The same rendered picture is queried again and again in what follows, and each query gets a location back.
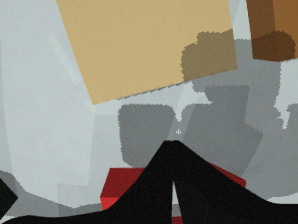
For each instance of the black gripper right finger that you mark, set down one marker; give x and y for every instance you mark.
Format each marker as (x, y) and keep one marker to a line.
(206, 196)

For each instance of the small red block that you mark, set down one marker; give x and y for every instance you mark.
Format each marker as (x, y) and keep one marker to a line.
(176, 220)
(118, 180)

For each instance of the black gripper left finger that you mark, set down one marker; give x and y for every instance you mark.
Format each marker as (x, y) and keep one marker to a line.
(147, 201)

